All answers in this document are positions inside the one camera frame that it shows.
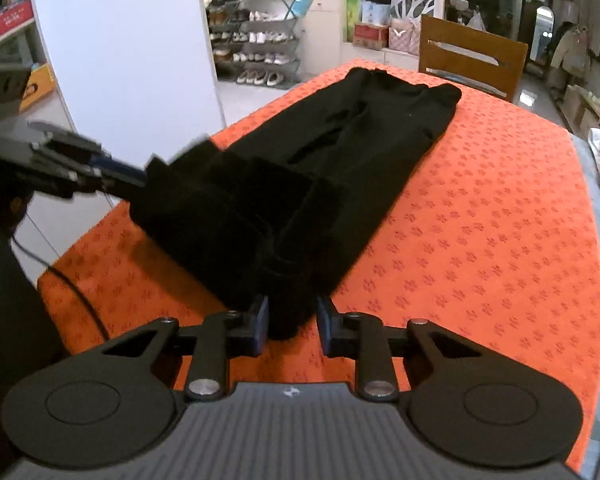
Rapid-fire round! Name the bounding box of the black cable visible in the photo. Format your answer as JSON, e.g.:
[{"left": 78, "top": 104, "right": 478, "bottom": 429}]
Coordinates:
[{"left": 10, "top": 237, "right": 112, "bottom": 343}]

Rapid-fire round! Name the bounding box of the red cardboard box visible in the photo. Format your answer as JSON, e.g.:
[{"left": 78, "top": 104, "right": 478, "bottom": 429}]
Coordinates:
[{"left": 352, "top": 22, "right": 392, "bottom": 52}]

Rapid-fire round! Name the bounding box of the green bag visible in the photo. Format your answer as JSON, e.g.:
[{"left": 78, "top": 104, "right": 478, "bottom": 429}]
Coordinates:
[{"left": 346, "top": 0, "right": 362, "bottom": 44}]

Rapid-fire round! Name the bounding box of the oval standing mirror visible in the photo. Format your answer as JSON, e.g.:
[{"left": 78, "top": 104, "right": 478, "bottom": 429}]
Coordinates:
[{"left": 530, "top": 6, "right": 555, "bottom": 63}]

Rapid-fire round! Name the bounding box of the group of shoes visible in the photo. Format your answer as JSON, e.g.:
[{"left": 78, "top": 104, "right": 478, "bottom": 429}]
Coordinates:
[{"left": 209, "top": 0, "right": 293, "bottom": 87}]

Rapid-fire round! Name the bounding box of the red storage box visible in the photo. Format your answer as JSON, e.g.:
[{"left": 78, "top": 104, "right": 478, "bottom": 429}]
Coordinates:
[{"left": 0, "top": 0, "right": 34, "bottom": 37}]

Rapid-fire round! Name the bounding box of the orange patterned table cloth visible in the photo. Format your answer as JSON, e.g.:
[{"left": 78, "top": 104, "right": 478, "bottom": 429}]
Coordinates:
[{"left": 37, "top": 58, "right": 600, "bottom": 473}]

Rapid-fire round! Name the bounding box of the grey shoe rack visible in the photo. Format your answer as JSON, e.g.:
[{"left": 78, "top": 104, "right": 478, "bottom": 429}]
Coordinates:
[{"left": 205, "top": 0, "right": 305, "bottom": 92}]

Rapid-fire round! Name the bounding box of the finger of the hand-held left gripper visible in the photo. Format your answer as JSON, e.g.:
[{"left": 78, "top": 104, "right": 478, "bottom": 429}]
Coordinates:
[
  {"left": 27, "top": 120, "right": 106, "bottom": 161},
  {"left": 32, "top": 154, "right": 148, "bottom": 200}
]

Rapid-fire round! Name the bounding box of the white cabinet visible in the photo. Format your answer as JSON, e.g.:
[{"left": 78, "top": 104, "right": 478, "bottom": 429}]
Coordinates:
[{"left": 300, "top": 0, "right": 352, "bottom": 68}]

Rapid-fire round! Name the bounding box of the black t-shirt with white logo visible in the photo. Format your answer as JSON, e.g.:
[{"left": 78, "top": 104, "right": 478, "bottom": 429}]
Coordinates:
[{"left": 129, "top": 66, "right": 463, "bottom": 341}]

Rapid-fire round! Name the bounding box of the white and blue box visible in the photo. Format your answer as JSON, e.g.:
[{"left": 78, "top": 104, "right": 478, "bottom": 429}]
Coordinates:
[{"left": 362, "top": 1, "right": 392, "bottom": 26}]

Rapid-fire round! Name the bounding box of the beige hanging jacket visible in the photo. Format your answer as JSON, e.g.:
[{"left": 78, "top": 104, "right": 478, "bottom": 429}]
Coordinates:
[{"left": 550, "top": 24, "right": 592, "bottom": 77}]

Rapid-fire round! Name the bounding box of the yellow box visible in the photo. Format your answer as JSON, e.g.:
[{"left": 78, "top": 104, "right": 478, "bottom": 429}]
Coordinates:
[{"left": 19, "top": 62, "right": 57, "bottom": 112}]

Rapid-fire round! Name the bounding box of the person's dark clothing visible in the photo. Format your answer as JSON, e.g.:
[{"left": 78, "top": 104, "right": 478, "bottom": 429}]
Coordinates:
[{"left": 0, "top": 180, "right": 68, "bottom": 480}]

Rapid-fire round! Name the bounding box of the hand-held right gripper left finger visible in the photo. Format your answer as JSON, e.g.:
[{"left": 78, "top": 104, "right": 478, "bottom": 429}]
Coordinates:
[{"left": 100, "top": 294, "right": 271, "bottom": 402}]

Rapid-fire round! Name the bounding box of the wooden chair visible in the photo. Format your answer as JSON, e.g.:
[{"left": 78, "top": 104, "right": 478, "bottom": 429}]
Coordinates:
[{"left": 418, "top": 14, "right": 529, "bottom": 104}]

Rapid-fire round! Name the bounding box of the white dresser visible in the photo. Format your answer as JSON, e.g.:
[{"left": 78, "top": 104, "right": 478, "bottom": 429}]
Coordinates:
[{"left": 562, "top": 85, "right": 600, "bottom": 137}]

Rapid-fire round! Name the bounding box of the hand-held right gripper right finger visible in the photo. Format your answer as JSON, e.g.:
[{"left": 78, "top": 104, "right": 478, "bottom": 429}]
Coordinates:
[{"left": 316, "top": 295, "right": 486, "bottom": 403}]

